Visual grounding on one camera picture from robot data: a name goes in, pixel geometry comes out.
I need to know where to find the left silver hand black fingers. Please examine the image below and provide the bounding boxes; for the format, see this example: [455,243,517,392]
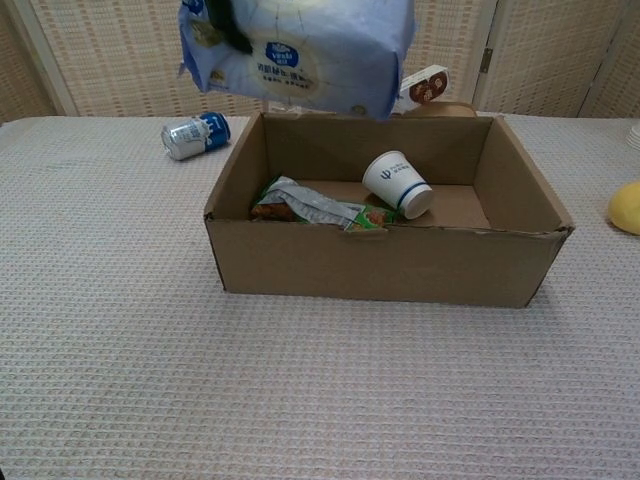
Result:
[207,0,254,54]

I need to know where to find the large pale blue tissue pack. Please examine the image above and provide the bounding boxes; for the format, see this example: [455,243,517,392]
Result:
[177,0,417,122]

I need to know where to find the green snack packet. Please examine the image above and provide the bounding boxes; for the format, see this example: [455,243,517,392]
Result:
[249,175,399,234]

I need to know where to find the white paper cup blue stripe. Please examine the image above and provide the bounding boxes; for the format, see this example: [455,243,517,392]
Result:
[362,150,434,222]

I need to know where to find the long white cookie box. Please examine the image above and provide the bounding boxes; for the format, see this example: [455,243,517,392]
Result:
[397,65,450,116]

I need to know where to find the open brown cardboard box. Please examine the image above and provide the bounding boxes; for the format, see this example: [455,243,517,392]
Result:
[203,111,576,309]

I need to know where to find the blue and silver drink can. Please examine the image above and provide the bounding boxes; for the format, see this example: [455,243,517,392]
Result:
[160,112,232,162]

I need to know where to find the beige woven folding screen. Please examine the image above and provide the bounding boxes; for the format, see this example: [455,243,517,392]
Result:
[0,0,640,122]

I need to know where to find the brown kraft paper container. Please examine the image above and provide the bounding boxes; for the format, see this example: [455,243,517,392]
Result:
[403,100,479,119]

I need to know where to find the white woven tablecloth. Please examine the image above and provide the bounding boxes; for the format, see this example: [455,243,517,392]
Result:
[0,114,640,480]

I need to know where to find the yellow fruit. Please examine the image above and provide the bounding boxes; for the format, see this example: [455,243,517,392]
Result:
[607,181,640,235]

